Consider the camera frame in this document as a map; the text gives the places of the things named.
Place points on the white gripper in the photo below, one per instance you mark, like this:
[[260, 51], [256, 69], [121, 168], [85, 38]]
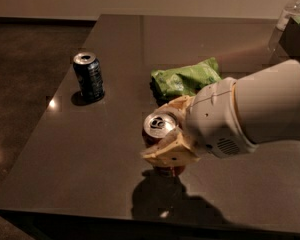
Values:
[[214, 117]]

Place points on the red coke can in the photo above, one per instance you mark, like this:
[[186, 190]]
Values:
[[155, 127]]

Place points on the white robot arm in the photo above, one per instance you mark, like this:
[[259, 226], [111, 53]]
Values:
[[268, 105]]

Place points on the dark blue soda can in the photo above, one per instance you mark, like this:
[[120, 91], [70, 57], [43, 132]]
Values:
[[88, 72]]

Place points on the green chip bag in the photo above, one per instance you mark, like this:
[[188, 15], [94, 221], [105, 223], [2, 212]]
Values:
[[169, 84]]

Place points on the dark box on table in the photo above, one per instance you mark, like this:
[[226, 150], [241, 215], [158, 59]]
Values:
[[290, 39]]

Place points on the clear plastic bottle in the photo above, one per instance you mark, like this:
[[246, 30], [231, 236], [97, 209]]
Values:
[[290, 11]]

